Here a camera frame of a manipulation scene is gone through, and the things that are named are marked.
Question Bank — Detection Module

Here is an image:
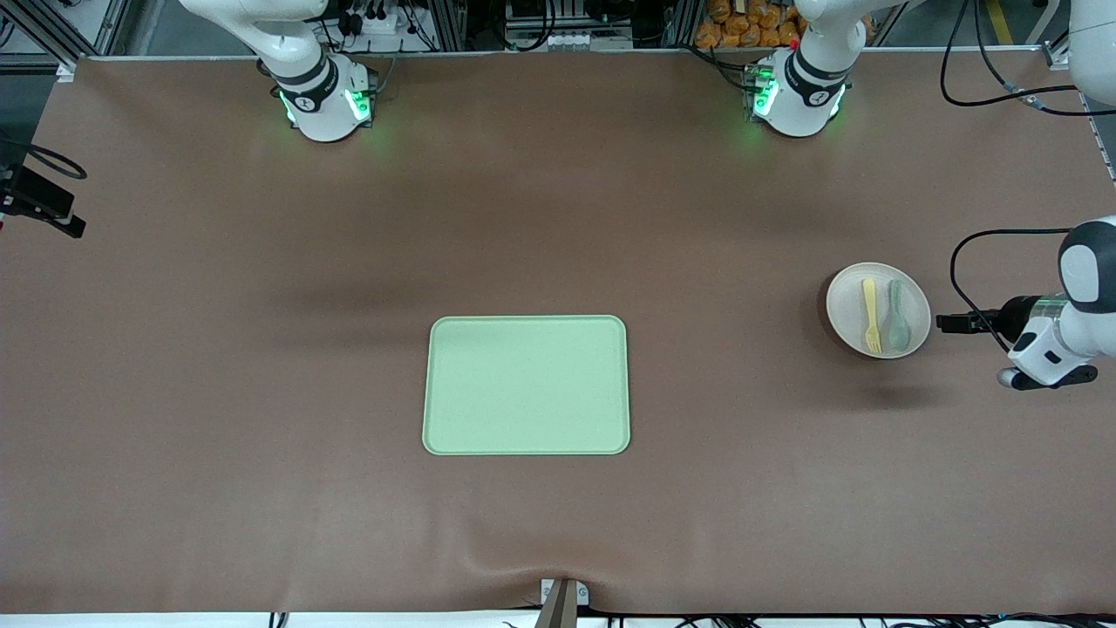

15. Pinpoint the brown table cover mat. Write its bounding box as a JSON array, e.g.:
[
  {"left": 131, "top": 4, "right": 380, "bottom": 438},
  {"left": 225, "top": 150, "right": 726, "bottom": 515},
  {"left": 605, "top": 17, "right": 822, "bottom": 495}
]
[{"left": 0, "top": 51, "right": 1116, "bottom": 617}]

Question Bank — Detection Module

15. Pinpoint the aluminium frame strut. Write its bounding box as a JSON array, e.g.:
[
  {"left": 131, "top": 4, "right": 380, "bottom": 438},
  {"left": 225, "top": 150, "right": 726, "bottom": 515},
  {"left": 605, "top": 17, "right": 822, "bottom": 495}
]
[{"left": 0, "top": 0, "right": 132, "bottom": 69}]

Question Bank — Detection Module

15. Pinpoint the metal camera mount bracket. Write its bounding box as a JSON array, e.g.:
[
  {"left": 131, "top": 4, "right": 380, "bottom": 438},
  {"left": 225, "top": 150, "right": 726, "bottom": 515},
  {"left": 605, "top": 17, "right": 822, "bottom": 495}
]
[{"left": 534, "top": 577, "right": 591, "bottom": 628}]

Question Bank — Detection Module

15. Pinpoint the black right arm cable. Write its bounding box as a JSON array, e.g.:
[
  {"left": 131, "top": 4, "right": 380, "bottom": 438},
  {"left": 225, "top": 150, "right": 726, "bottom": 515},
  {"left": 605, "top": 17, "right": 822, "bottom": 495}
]
[{"left": 0, "top": 140, "right": 88, "bottom": 180}]

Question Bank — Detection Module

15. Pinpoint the beige round plate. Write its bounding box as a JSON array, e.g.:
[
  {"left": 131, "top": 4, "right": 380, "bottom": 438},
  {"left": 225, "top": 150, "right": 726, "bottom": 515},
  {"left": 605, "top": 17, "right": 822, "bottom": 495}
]
[{"left": 826, "top": 263, "right": 932, "bottom": 359}]

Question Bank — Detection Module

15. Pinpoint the white power strip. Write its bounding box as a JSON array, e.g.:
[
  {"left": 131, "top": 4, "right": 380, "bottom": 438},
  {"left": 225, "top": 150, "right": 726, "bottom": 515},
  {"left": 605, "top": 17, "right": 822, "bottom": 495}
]
[{"left": 334, "top": 0, "right": 411, "bottom": 38}]

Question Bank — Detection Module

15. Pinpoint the pale green plastic spoon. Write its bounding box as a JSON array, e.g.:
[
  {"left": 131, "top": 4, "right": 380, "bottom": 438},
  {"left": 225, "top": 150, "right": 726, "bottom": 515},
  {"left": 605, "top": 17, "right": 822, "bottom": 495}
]
[{"left": 880, "top": 280, "right": 912, "bottom": 352}]

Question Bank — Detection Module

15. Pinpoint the light green rectangular tray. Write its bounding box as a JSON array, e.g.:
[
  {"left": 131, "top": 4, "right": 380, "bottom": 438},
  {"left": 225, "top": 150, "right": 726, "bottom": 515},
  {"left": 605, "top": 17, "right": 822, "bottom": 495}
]
[{"left": 422, "top": 315, "right": 631, "bottom": 456}]

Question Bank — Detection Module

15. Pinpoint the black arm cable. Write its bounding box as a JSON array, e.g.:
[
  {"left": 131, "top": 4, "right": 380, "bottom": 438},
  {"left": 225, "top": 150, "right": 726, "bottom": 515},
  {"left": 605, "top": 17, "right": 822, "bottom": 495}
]
[
  {"left": 940, "top": 0, "right": 1116, "bottom": 352},
  {"left": 0, "top": 140, "right": 88, "bottom": 180}
]

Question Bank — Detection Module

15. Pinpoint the aluminium frame post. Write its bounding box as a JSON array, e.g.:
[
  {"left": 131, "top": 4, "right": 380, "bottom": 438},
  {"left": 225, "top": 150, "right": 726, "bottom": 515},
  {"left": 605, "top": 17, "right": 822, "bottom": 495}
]
[
  {"left": 667, "top": 0, "right": 698, "bottom": 49},
  {"left": 427, "top": 0, "right": 468, "bottom": 51}
]

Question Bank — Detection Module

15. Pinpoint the orange snack bag pile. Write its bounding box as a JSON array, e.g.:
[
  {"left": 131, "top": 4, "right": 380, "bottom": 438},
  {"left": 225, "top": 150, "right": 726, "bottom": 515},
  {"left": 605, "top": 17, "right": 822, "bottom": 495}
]
[{"left": 695, "top": 0, "right": 875, "bottom": 50}]

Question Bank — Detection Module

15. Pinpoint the yellow plastic fork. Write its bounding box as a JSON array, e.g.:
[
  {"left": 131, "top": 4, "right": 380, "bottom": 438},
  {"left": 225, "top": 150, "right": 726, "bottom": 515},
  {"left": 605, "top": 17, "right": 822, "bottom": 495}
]
[{"left": 861, "top": 278, "right": 883, "bottom": 354}]

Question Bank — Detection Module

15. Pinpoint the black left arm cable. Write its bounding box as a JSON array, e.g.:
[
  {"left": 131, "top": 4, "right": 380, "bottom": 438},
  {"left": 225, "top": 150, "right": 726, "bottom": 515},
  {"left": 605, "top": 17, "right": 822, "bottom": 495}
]
[{"left": 940, "top": 0, "right": 1116, "bottom": 352}]

